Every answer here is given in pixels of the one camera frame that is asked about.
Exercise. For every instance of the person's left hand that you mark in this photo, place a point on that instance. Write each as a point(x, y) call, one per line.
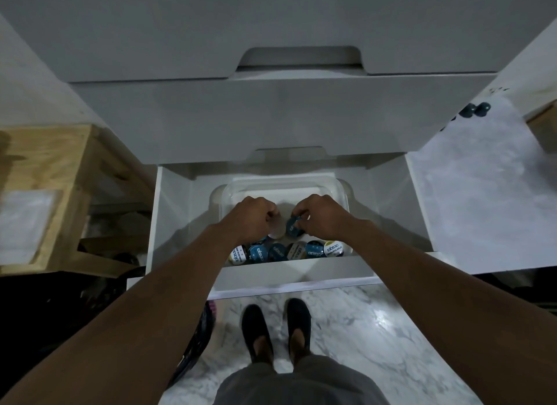
point(250, 219)

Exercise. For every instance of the person's right hand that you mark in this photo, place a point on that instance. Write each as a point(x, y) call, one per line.
point(333, 219)

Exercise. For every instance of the teal capsule blue lid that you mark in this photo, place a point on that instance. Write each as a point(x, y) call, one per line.
point(293, 227)

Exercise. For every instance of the row of lidded capsules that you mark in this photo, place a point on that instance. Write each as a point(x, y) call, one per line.
point(280, 251)

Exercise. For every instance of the cluster of dark teal capsules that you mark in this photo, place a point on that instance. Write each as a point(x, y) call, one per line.
point(469, 109)

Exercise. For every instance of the person's left forearm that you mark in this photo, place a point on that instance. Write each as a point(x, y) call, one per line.
point(122, 330)

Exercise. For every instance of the person's right forearm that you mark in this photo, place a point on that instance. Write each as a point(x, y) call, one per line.
point(470, 313)

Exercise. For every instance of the person's black right shoe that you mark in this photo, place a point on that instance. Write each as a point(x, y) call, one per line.
point(298, 313)

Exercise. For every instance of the person's black shoe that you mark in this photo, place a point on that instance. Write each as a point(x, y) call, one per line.
point(252, 322)
point(298, 313)

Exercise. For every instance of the person's black left shoe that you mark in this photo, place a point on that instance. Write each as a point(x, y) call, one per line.
point(252, 322)

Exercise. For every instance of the white drawer cabinet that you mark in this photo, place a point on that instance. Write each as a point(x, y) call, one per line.
point(261, 117)

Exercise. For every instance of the person's right leg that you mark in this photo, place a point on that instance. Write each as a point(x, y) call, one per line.
point(300, 344)

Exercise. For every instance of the person's leg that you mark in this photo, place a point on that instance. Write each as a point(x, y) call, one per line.
point(262, 350)
point(300, 344)

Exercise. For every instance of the person's left leg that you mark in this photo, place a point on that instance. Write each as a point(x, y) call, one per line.
point(262, 350)

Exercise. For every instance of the person's grey shorts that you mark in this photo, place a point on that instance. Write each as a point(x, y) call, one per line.
point(300, 383)

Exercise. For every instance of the clear plastic tray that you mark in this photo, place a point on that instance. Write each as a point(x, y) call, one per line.
point(278, 187)

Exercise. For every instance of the black plastic bag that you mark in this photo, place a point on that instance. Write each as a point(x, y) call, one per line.
point(196, 344)

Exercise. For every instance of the white marble table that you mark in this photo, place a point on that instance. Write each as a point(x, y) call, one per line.
point(478, 209)

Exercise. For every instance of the brown wooden side table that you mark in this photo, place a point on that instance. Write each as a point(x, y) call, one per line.
point(43, 156)

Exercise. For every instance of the white plastic sheet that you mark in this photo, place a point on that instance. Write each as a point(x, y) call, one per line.
point(26, 226)

